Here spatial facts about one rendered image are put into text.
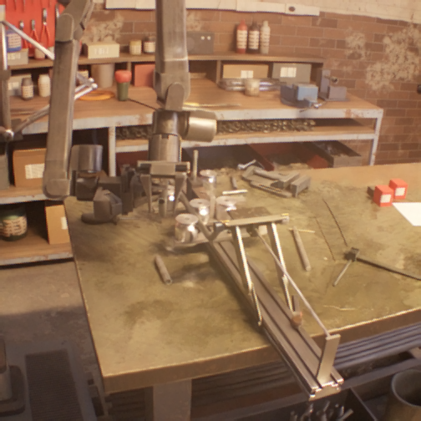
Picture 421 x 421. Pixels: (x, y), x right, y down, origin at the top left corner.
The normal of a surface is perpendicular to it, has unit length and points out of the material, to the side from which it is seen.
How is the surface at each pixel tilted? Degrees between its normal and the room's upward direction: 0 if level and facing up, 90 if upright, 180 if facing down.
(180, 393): 90
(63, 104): 64
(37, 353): 0
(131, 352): 0
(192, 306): 0
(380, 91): 90
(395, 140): 90
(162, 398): 90
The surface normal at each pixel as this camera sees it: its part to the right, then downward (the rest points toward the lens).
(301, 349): 0.06, -0.89
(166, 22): 0.27, 0.39
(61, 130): 0.14, 0.02
